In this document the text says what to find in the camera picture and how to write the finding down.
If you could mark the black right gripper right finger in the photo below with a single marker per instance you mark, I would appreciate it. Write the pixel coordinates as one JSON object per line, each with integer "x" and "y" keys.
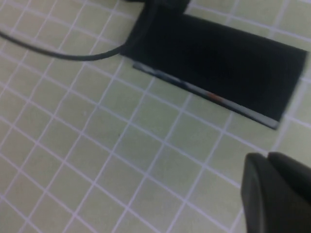
{"x": 286, "y": 194}

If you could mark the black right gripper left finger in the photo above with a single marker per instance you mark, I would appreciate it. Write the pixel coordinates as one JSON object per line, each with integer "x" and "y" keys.
{"x": 250, "y": 184}

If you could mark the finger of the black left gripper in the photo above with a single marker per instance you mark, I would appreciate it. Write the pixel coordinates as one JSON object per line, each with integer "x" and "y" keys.
{"x": 167, "y": 3}

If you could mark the black glasses case printed side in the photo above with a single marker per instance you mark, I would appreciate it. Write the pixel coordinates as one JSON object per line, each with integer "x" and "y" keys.
{"x": 218, "y": 60}

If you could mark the green white grid tablecloth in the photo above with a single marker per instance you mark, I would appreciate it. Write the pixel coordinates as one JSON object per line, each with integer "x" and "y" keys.
{"x": 73, "y": 145}

